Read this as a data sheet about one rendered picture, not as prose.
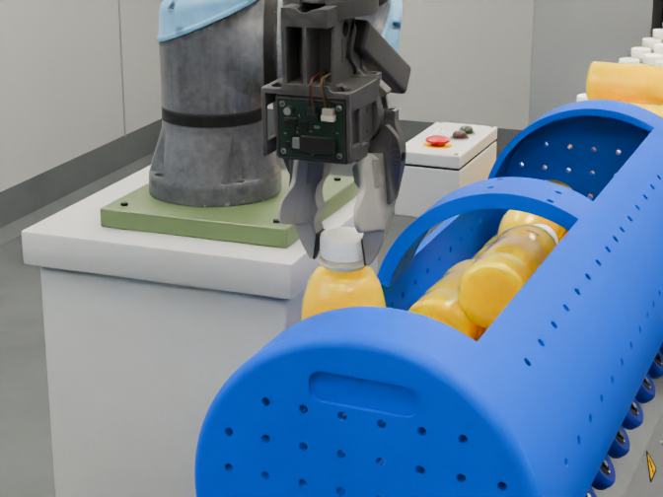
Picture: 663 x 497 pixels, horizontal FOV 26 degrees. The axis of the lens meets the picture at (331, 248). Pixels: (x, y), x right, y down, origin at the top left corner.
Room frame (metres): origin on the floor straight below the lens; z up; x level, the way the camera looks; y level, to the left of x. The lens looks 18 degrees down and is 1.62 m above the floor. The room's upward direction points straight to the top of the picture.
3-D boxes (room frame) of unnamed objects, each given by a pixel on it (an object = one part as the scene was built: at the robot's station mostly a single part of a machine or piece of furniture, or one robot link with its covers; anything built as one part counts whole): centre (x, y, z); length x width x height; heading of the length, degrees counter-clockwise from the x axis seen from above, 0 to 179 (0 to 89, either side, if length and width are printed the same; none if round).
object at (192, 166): (1.58, 0.13, 1.22); 0.15 x 0.15 x 0.10
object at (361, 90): (1.06, 0.00, 1.41); 0.09 x 0.08 x 0.12; 158
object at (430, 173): (2.12, -0.18, 1.05); 0.20 x 0.10 x 0.10; 158
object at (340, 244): (1.09, -0.01, 1.27); 0.04 x 0.04 x 0.02
